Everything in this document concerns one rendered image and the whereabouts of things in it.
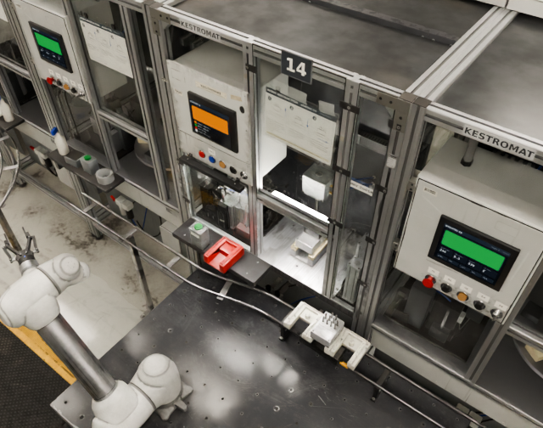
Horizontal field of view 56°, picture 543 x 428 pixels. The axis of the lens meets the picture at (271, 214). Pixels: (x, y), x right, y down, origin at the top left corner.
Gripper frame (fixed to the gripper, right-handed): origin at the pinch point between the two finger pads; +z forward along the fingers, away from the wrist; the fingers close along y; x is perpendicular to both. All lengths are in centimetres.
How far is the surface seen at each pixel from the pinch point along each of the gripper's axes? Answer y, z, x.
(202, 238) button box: 75, -54, 11
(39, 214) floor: 20, 111, -109
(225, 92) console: 87, -52, 92
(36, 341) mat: -15, -1, -97
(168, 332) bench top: 44, -76, -20
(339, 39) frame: 120, -73, 117
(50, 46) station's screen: 48, 50, 64
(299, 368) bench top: 86, -126, -13
